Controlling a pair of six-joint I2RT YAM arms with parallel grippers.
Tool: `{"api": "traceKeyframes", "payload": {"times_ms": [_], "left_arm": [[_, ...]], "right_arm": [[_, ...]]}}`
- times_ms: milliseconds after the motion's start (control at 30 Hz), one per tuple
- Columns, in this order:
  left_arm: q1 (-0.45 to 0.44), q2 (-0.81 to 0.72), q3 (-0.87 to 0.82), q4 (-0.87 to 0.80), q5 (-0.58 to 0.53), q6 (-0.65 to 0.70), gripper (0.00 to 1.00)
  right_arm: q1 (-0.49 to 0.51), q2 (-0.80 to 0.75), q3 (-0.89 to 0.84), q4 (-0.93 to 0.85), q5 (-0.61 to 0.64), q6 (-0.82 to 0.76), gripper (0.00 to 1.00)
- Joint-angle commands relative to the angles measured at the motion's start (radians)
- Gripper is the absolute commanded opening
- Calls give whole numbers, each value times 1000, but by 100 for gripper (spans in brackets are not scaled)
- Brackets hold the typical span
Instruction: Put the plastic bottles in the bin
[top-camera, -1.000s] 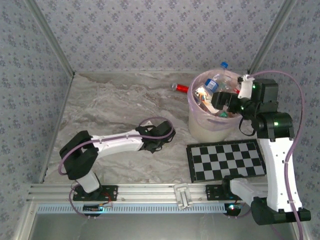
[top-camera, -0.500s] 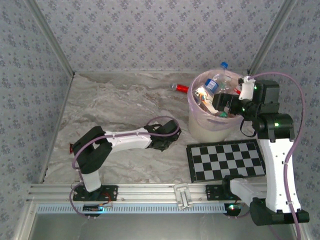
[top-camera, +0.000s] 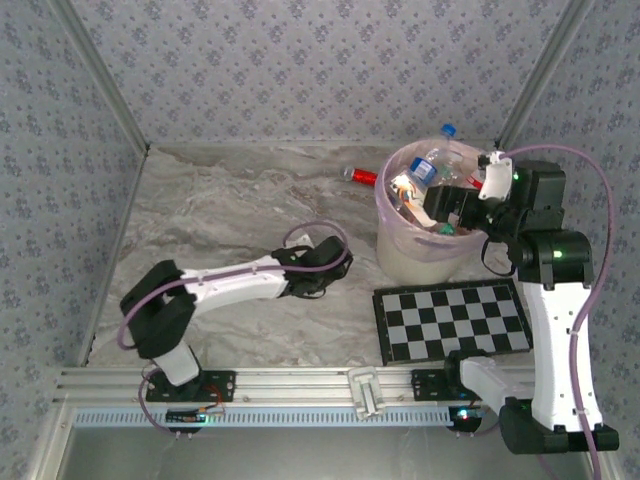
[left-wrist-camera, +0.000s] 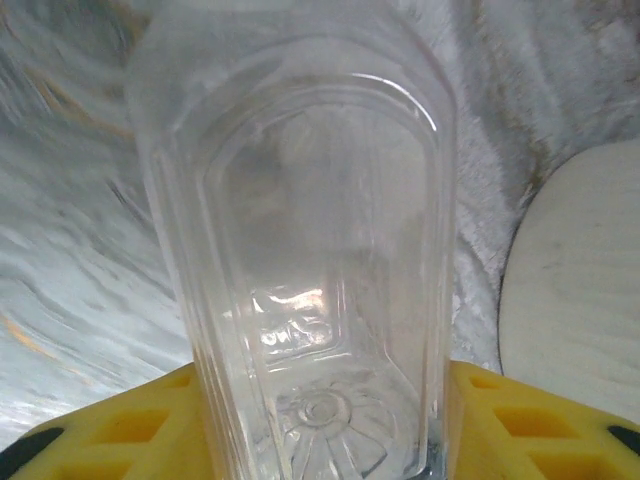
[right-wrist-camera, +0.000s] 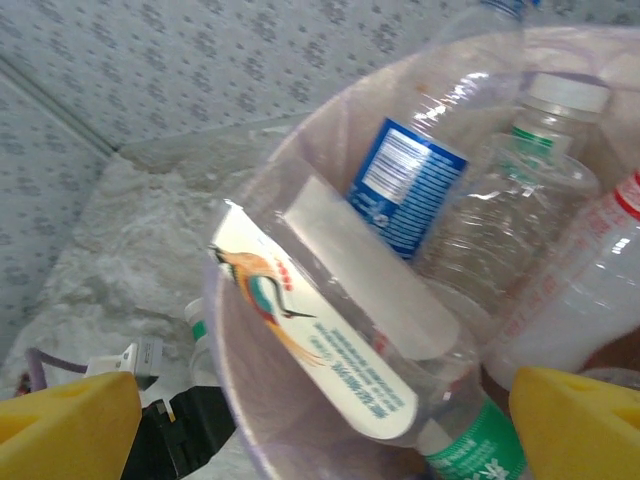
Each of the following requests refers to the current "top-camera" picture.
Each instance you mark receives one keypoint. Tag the clear bottle green cap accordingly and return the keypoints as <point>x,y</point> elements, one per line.
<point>446,229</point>

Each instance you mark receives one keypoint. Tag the blue script label bottle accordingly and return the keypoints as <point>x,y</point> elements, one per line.
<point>423,170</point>

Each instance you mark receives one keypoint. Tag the cream label bottle green cap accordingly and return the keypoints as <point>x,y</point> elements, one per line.
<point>404,192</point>

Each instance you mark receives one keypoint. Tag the translucent pink plastic bin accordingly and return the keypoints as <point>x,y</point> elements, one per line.
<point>415,255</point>

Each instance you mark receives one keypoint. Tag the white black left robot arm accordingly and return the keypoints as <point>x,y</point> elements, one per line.
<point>235,285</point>

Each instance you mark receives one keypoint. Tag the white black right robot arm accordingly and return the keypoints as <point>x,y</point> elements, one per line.
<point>555,350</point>

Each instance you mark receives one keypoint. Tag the red glitter bottle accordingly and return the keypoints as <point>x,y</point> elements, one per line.
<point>364,176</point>

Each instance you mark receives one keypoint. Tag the black white checkerboard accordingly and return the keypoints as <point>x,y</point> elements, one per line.
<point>450,325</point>

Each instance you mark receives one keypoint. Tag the grey metal panel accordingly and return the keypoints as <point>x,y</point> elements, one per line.
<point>320,455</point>

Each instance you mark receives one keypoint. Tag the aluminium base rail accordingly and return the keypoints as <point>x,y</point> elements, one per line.
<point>300,385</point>

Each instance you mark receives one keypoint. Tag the aluminium frame post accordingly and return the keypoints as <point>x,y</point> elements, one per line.
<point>554,50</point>
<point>104,75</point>

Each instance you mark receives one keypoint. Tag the white clamp bracket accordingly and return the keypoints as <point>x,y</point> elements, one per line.
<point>366,390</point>

